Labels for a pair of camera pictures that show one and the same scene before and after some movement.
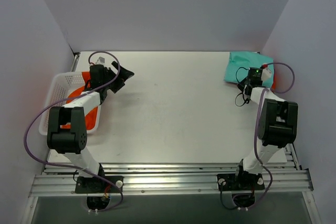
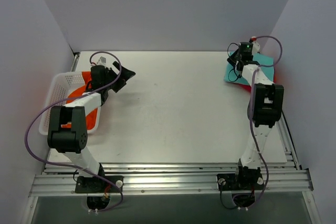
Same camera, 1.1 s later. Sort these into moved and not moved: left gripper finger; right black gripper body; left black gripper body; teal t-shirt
Moved: right black gripper body
Not moved: left black gripper body; left gripper finger; teal t-shirt
